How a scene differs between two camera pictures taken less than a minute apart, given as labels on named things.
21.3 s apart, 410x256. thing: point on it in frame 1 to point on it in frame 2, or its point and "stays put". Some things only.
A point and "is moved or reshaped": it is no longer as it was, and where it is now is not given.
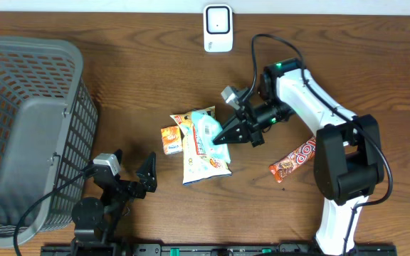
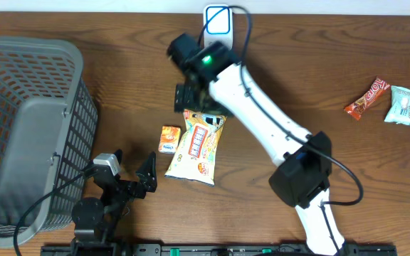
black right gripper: [247, 129] to [183, 100]
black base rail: [183, 249] stays put
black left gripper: [139, 191] stays put
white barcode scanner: [218, 28] stays put
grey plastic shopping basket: [37, 129] stays put
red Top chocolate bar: [300, 155] is moved or reshaped
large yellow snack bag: [197, 166] is moved or reshaped
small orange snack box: [171, 139] is moved or reshaped
